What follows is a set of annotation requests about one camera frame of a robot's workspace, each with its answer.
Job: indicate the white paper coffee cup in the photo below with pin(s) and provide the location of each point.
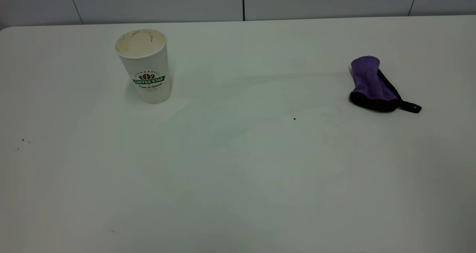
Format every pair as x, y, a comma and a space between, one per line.
147, 67

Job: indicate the purple black-edged cleaning cloth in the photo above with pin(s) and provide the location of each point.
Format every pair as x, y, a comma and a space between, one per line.
370, 83

